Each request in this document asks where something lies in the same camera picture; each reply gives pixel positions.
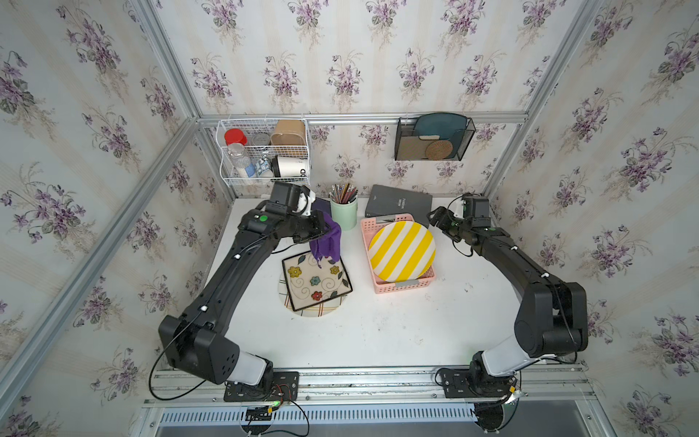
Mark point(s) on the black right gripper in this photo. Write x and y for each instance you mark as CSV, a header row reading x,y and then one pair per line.
x,y
441,224

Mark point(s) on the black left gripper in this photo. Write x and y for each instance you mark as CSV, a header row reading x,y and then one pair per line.
x,y
322,227

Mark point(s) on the purple microfiber cloth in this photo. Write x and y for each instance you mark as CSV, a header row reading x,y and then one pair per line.
x,y
328,246

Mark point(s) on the square floral black-rimmed plate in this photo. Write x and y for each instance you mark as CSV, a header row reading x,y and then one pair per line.
x,y
310,282

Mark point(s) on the round yellow striped plate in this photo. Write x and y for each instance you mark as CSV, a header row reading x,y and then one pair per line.
x,y
401,251

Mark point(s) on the round plaid-striped white plate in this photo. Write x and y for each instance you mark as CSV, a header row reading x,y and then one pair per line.
x,y
316,311

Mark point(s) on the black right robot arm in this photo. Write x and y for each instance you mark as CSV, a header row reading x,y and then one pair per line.
x,y
552,318

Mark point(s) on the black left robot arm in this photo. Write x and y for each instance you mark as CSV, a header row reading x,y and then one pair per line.
x,y
195,341

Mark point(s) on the teal plate in organizer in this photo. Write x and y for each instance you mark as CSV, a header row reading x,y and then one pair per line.
x,y
447,126

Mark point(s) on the dark blue paperback book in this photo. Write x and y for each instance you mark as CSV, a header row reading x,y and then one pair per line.
x,y
320,204

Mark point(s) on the mint green pencil cup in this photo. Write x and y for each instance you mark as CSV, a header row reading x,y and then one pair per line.
x,y
345,214

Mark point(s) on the coloured pencils bundle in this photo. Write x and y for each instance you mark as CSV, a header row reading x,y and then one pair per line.
x,y
343,193

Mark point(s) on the white cylindrical cup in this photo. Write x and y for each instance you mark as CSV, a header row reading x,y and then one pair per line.
x,y
287,167

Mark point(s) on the pink perforated plastic basket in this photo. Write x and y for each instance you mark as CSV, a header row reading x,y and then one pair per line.
x,y
370,227

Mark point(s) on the dark grey notebook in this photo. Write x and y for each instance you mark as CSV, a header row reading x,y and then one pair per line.
x,y
387,201

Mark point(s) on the round cork coaster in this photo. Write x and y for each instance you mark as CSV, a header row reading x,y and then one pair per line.
x,y
439,149

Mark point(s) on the clear plastic bottle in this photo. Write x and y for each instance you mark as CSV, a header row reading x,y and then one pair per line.
x,y
241,161

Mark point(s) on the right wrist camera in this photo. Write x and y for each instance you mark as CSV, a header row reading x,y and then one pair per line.
x,y
475,207

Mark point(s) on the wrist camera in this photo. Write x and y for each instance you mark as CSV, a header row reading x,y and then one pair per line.
x,y
290,199
475,207

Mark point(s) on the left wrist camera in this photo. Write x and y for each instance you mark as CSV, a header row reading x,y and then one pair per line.
x,y
290,199

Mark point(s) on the black mesh wall organizer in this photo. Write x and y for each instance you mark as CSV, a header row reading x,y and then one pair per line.
x,y
409,147

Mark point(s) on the white wire wall basket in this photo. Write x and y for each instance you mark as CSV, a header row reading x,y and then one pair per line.
x,y
260,150

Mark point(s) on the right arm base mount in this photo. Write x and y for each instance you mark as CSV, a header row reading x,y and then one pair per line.
x,y
475,382

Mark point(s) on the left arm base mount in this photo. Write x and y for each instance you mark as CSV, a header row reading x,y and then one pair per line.
x,y
262,387

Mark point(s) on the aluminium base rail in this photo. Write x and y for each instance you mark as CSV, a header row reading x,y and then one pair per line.
x,y
547,400

